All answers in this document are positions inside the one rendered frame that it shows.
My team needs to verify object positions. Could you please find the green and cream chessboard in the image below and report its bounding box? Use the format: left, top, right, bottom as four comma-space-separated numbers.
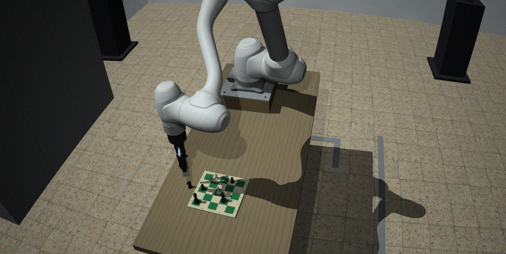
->
187, 171, 250, 218

